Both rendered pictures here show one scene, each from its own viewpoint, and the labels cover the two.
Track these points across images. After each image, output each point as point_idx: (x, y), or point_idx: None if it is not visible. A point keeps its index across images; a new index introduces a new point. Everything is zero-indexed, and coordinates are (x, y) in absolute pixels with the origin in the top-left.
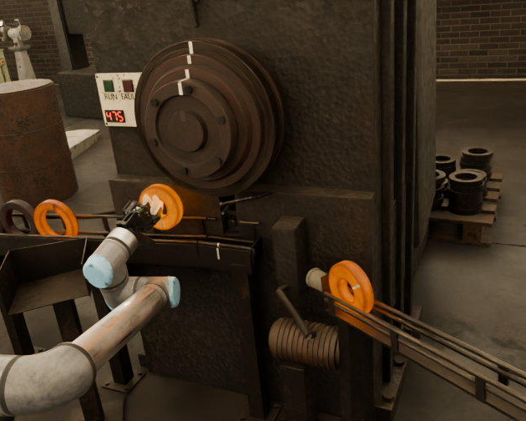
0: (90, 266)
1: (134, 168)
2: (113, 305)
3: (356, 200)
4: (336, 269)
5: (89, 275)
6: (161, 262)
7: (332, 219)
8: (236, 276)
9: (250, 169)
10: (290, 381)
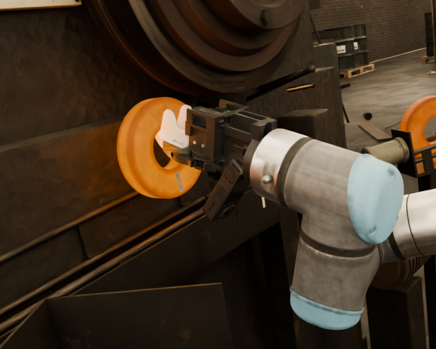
0: (390, 176)
1: None
2: (363, 298)
3: (327, 72)
4: (422, 110)
5: (383, 208)
6: (179, 280)
7: (313, 104)
8: (286, 225)
9: (294, 21)
10: (415, 307)
